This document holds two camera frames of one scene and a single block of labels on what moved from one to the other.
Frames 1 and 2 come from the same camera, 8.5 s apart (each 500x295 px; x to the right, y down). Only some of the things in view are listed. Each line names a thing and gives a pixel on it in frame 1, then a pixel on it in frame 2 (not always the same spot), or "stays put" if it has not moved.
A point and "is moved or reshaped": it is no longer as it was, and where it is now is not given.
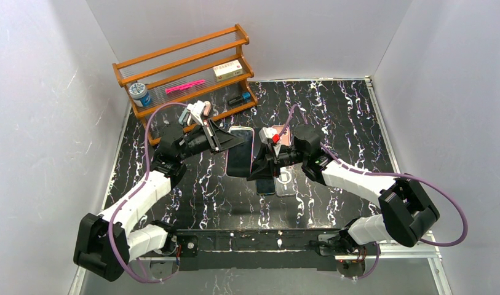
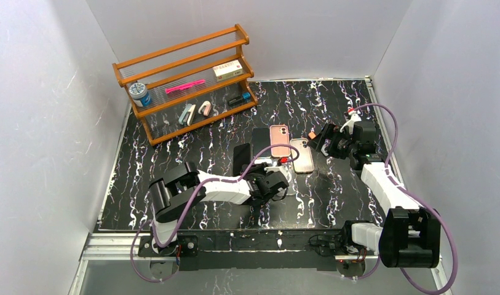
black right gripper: x=274 y=161 to x=326 y=142
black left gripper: x=211 y=139 to x=275 y=179
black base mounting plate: x=258 y=250 stays put
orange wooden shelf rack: x=189 y=83 stays put
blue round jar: x=139 y=94 stays put
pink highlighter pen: x=184 y=86 stays put
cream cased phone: x=239 y=159 is moved or reshaped
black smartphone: x=257 y=141 stays put
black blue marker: x=244 y=98 stays put
